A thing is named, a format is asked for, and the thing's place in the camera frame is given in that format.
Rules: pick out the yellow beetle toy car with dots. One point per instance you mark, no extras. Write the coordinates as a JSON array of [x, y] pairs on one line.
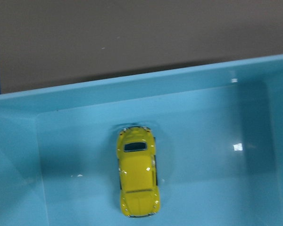
[[137, 169]]

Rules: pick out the light blue plastic bin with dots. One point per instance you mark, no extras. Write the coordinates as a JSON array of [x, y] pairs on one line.
[[219, 136]]

